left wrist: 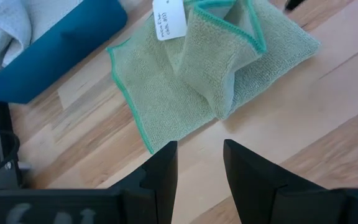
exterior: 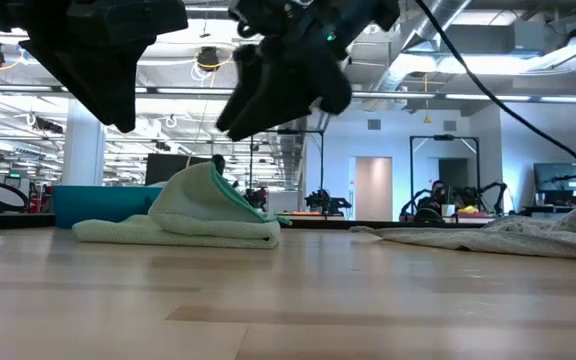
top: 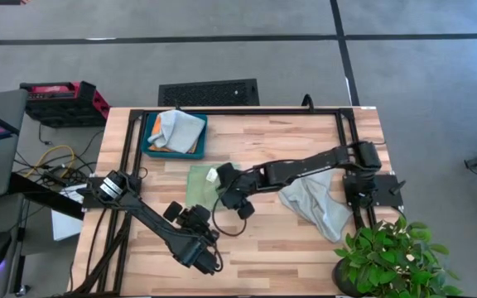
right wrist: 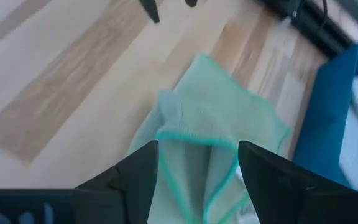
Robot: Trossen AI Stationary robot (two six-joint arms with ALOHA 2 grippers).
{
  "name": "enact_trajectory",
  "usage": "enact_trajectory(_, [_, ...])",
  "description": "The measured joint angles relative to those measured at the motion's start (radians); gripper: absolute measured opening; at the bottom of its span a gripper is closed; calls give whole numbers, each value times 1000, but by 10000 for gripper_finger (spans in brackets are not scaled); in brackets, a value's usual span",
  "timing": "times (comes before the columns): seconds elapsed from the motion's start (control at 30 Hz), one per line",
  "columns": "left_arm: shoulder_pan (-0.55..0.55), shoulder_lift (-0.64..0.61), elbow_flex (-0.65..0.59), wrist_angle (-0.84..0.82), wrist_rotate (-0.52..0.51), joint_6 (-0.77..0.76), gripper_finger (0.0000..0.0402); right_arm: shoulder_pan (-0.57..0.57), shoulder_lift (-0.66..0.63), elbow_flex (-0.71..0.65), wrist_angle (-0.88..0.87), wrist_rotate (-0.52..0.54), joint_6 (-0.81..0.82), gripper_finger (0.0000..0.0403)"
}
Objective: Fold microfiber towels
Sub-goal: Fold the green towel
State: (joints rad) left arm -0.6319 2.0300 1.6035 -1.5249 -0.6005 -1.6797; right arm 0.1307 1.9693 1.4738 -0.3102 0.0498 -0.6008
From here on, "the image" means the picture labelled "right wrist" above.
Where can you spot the green microfiber towel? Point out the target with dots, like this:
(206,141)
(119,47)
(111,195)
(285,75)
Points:
(216,109)

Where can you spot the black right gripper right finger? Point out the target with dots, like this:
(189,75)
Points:
(284,193)

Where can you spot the black aluminium table frame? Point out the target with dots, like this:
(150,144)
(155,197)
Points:
(319,31)

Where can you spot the teal plastic bin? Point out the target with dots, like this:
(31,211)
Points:
(322,124)

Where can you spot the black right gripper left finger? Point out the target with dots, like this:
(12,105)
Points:
(120,193)

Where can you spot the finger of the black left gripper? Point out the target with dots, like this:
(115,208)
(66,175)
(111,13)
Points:
(191,2)
(151,9)

